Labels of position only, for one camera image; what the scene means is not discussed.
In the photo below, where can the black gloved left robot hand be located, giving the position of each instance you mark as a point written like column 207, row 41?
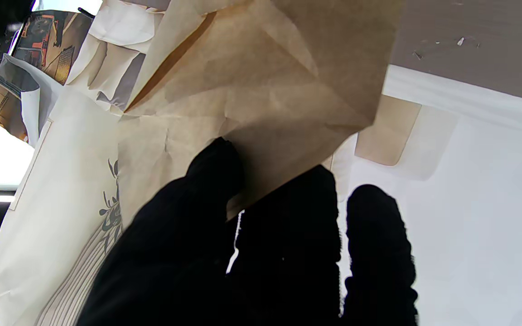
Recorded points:
column 175, row 262

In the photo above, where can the brown paper envelope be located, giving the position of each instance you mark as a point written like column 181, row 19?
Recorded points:
column 265, row 81

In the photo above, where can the cream printed backdrop sheet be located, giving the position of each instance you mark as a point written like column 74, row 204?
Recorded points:
column 57, row 194

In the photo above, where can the white sheer curtain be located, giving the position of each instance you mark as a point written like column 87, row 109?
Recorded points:
column 483, row 203

